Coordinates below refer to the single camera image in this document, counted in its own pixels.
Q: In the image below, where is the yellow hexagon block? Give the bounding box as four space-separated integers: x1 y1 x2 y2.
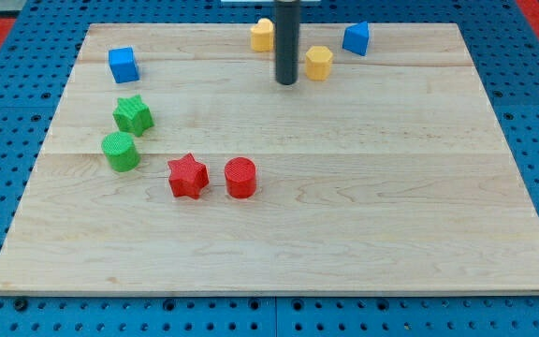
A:
305 46 333 81

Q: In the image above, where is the red cylinder block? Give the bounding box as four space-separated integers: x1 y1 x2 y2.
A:
225 157 256 198

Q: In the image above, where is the light wooden board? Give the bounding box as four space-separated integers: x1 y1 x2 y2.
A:
0 23 539 297

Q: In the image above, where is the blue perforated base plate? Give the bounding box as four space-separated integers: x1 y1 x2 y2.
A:
0 0 539 336

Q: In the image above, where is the yellow heart block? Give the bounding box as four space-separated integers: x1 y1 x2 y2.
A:
250 18 274 52

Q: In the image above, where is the green star block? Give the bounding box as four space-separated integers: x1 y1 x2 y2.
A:
112 95 154 137

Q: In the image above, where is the red star block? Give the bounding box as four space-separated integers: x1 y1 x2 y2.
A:
168 153 209 199

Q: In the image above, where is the green cylinder block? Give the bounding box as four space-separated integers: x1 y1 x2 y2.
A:
101 131 140 172

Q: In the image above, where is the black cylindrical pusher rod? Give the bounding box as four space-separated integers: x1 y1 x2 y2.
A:
274 0 300 85

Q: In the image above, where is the blue cube block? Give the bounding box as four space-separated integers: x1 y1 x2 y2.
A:
108 47 139 83

